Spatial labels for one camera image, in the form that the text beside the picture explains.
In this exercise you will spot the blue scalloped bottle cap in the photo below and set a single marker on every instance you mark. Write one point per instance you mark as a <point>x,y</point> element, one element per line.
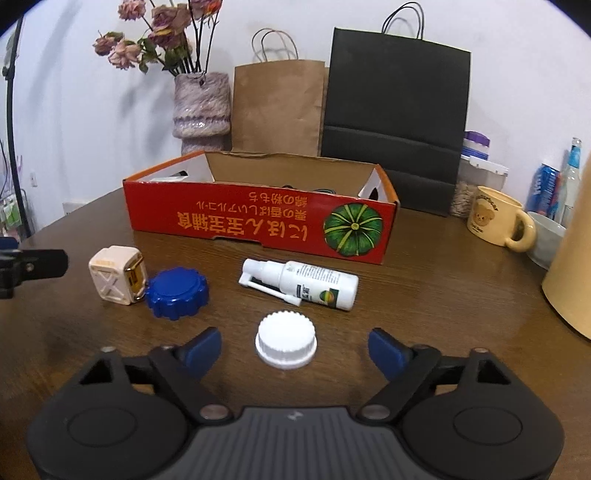
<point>175,290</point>

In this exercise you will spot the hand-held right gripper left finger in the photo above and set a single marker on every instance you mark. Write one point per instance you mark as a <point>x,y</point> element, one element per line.
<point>203,353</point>

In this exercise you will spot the black lamp stand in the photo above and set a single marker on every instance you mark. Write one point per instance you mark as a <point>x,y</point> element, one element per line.
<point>8,106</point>

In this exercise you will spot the beige cube charger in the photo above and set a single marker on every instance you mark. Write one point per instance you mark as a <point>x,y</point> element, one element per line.
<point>113,277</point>

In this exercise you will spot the white ribbed bottle cap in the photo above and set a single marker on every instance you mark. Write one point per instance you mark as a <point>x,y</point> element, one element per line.
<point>286,339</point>

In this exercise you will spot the cream plastic container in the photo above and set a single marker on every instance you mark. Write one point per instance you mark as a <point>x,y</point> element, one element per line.
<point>572,277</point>

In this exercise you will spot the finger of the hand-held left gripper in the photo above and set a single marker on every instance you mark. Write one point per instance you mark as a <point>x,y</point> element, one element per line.
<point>41,264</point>

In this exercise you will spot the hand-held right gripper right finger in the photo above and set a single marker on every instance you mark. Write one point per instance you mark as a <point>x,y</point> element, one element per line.
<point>385,353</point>

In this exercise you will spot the blue drink can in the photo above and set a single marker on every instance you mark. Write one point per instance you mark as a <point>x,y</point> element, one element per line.
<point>542,189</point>

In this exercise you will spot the dried pink flowers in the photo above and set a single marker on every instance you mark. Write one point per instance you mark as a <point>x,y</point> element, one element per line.
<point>164,21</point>

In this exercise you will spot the cream bear mug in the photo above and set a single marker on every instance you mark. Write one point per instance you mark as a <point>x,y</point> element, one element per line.
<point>489,217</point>

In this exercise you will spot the white spray bottle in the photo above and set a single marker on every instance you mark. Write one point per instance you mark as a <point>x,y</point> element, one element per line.
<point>318,284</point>

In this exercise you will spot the clear container with white lid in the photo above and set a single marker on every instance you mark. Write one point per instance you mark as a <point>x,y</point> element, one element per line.
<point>461,198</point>

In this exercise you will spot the brown paper bag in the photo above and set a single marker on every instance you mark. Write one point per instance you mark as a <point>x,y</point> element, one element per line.
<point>277,110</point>

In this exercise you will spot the clear glass bottle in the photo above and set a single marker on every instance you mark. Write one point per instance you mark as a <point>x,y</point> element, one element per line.
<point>572,175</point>

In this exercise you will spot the red cardboard box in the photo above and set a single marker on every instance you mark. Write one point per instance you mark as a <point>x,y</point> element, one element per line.
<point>231,217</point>

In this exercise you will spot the purple lidded jar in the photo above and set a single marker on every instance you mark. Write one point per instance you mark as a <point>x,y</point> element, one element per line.
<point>475,145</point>

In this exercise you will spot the pale ceramic bowl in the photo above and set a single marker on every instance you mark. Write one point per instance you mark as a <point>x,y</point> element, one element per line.
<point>545,240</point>

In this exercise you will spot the purple white knitted vase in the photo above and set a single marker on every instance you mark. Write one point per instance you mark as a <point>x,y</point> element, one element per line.
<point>201,106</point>

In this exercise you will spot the black paper bag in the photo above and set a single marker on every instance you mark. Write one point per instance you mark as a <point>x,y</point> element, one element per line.
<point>392,115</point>

